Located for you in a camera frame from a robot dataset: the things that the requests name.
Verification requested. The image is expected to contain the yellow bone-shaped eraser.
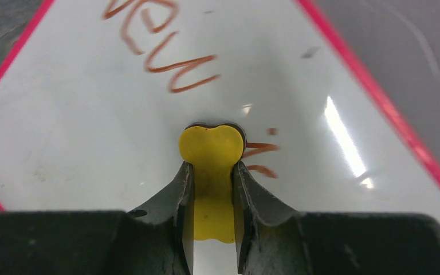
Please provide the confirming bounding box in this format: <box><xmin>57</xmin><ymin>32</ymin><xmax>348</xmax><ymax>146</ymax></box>
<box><xmin>179</xmin><ymin>124</ymin><xmax>245</xmax><ymax>243</ymax></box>

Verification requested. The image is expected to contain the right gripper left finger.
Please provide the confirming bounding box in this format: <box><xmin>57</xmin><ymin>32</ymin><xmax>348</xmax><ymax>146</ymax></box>
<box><xmin>121</xmin><ymin>162</ymin><xmax>194</xmax><ymax>274</ymax></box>

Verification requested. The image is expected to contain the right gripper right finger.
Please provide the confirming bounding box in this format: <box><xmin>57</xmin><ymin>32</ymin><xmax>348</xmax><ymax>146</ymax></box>
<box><xmin>232</xmin><ymin>161</ymin><xmax>308</xmax><ymax>274</ymax></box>

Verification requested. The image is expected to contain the pink-framed whiteboard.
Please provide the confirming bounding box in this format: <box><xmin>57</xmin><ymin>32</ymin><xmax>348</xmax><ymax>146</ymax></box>
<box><xmin>0</xmin><ymin>1</ymin><xmax>440</xmax><ymax>274</ymax></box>

